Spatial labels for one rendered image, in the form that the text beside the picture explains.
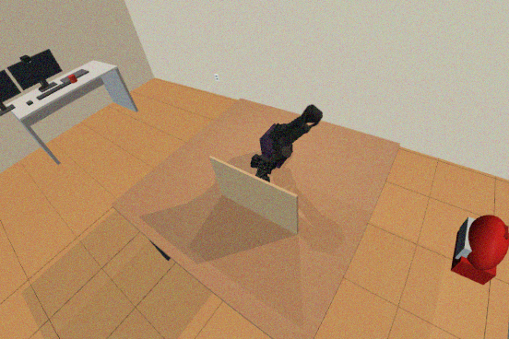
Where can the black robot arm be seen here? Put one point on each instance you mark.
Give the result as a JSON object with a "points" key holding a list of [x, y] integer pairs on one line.
{"points": [[290, 132]]}

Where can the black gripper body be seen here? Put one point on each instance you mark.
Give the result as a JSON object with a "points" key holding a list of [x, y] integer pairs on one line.
{"points": [[268, 163]]}

